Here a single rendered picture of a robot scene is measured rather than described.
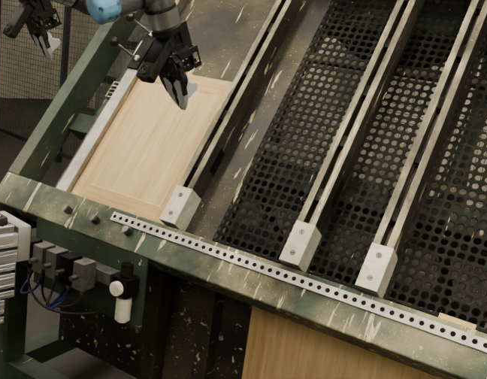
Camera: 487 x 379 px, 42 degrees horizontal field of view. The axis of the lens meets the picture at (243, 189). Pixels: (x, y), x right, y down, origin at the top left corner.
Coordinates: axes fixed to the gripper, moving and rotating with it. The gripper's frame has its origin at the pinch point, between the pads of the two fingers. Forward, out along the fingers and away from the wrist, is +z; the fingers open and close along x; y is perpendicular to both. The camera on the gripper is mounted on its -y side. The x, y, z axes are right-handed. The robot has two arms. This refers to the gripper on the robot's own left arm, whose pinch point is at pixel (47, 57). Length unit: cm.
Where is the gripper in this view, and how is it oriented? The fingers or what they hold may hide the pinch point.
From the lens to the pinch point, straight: 216.4
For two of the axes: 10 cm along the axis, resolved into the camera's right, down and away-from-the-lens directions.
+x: -7.1, -2.6, 6.5
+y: 6.7, -5.3, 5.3
